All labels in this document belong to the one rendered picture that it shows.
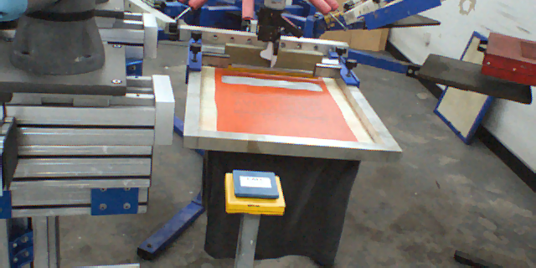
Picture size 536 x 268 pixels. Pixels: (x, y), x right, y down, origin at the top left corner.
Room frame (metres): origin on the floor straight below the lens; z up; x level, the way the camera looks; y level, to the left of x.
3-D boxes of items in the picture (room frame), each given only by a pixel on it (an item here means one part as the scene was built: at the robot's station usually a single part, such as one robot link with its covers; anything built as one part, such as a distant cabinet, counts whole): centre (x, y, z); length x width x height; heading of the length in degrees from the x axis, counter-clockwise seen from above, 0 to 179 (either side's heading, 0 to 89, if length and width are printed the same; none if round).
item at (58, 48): (0.86, 0.38, 1.31); 0.15 x 0.15 x 0.10
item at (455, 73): (2.41, -0.46, 0.91); 1.34 x 0.40 x 0.08; 70
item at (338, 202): (1.32, -0.06, 0.74); 0.45 x 0.03 x 0.43; 100
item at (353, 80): (1.89, -0.25, 0.97); 0.30 x 0.05 x 0.07; 10
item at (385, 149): (1.61, -0.01, 0.97); 0.79 x 0.58 x 0.04; 10
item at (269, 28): (1.81, 0.05, 1.15); 0.09 x 0.08 x 0.12; 100
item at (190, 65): (1.80, 0.30, 0.97); 0.30 x 0.05 x 0.07; 10
